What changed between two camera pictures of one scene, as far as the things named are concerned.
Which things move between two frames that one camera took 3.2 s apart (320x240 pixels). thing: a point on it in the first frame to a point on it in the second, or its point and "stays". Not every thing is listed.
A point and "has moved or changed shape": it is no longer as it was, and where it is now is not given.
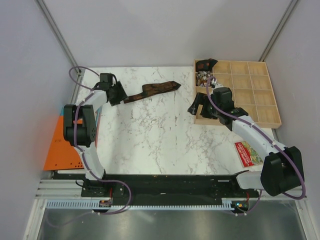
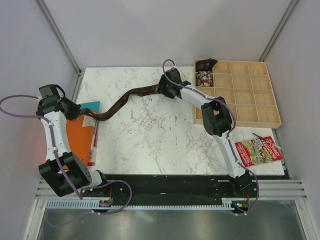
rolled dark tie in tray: [205, 65] stays
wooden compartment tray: [253, 90] stays
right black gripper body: [209, 111] to [165, 89]
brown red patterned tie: [149, 89] has moved or changed shape
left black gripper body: [118, 94] to [73, 110]
